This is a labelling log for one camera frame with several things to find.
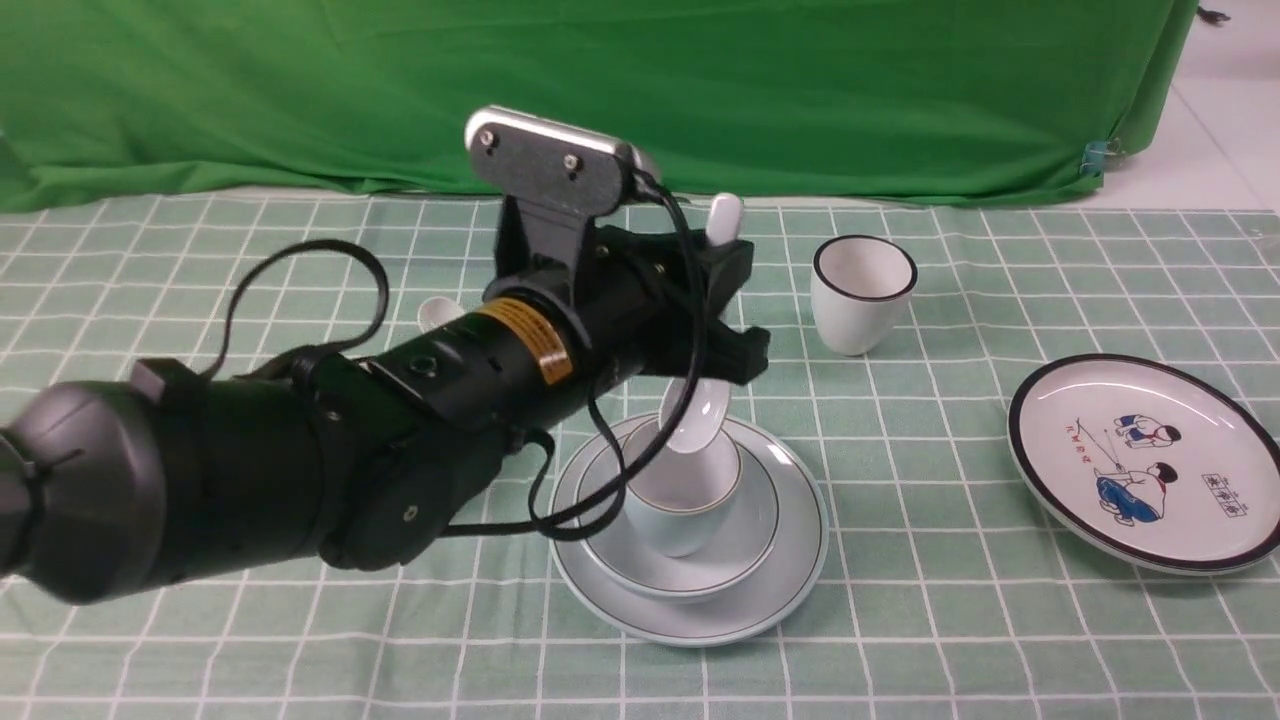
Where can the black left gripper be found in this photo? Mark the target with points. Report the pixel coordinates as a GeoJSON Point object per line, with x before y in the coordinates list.
{"type": "Point", "coordinates": [577, 308]}

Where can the pale blue ceramic spoon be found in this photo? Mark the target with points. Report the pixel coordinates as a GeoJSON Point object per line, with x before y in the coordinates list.
{"type": "Point", "coordinates": [710, 400]}

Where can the pale blue ceramic cup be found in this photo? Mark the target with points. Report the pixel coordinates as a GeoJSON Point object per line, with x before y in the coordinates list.
{"type": "Point", "coordinates": [678, 501]}

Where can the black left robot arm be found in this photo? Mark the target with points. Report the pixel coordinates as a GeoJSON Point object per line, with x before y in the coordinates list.
{"type": "Point", "coordinates": [117, 488]}

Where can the white cup black rim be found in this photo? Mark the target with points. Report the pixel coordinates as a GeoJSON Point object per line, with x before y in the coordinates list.
{"type": "Point", "coordinates": [860, 287]}

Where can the white spoon with print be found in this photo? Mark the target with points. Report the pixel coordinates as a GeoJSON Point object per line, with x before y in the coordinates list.
{"type": "Point", "coordinates": [438, 311]}

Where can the pale blue ceramic bowl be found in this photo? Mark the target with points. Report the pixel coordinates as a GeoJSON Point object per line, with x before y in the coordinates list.
{"type": "Point", "coordinates": [735, 551]}

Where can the pale blue ceramic plate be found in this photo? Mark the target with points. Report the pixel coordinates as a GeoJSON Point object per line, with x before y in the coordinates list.
{"type": "Point", "coordinates": [751, 607]}

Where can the green backdrop cloth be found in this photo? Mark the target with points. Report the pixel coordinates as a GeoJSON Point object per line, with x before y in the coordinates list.
{"type": "Point", "coordinates": [961, 103]}

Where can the green checked tablecloth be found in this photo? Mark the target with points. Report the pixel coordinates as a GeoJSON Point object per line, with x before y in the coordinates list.
{"type": "Point", "coordinates": [947, 593]}

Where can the blue binder clip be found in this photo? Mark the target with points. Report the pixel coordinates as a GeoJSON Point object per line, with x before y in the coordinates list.
{"type": "Point", "coordinates": [1095, 159]}

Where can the white illustrated plate black rim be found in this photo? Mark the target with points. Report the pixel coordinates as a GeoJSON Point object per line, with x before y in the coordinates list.
{"type": "Point", "coordinates": [1148, 464]}

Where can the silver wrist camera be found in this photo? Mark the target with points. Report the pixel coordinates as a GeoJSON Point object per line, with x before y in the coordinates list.
{"type": "Point", "coordinates": [555, 165]}

